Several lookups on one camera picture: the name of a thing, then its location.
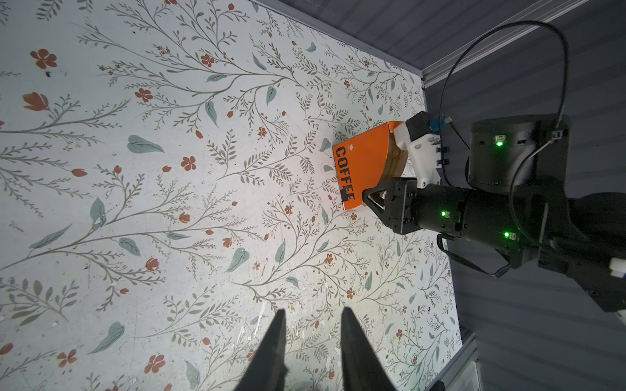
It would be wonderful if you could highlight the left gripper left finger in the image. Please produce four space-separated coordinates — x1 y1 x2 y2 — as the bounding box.
235 310 288 391

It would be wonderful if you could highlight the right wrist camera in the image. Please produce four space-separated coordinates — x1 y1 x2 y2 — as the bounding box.
393 111 443 188

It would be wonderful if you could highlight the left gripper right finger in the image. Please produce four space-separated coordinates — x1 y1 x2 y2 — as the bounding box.
341 307 395 391

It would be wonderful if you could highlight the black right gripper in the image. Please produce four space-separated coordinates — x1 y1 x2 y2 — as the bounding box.
362 178 540 267

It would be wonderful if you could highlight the floral table mat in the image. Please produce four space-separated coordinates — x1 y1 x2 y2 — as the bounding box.
1 1 462 390

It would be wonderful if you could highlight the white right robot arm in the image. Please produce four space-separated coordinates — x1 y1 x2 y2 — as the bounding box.
363 114 625 314

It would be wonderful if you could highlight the orange coffee filter holder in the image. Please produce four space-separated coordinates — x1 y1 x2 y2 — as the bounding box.
333 122 409 210

